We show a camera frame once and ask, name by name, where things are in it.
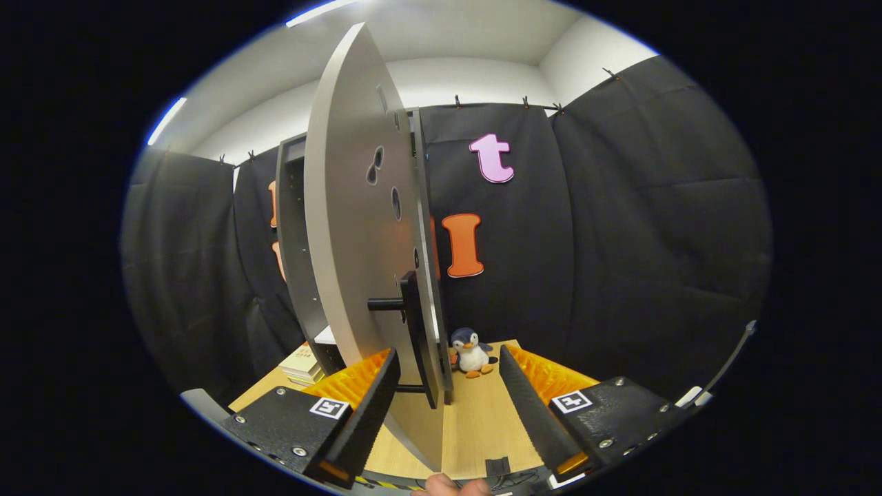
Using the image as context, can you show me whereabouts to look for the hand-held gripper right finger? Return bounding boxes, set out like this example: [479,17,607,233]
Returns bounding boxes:
[498,344,690,483]

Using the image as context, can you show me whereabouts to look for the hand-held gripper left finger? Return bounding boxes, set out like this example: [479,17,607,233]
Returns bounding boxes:
[220,347,402,486]

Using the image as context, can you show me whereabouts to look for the black door handle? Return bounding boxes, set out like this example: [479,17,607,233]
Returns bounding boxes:
[367,270,440,410]

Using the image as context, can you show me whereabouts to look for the grey shoe cabinet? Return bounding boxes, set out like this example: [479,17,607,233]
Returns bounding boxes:
[274,107,455,407]

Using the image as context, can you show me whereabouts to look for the beige shoe cabinet door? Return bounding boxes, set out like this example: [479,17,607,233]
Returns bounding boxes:
[303,22,455,473]

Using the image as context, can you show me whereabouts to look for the black yellow hazard tape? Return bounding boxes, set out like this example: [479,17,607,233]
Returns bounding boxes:
[355,474,422,491]

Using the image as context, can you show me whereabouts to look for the penguin plush toy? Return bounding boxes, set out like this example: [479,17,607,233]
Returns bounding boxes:
[449,327,498,380]

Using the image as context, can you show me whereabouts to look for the stack of books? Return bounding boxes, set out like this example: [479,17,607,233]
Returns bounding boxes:
[279,342,326,386]

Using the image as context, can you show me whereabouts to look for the black backdrop cloth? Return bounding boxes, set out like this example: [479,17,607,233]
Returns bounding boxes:
[121,55,772,404]

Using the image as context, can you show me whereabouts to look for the ceiling light panel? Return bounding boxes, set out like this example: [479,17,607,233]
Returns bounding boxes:
[147,96,188,147]
[286,0,359,28]

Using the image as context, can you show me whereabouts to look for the white and grey cable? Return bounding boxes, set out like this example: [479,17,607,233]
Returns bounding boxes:
[675,319,759,409]

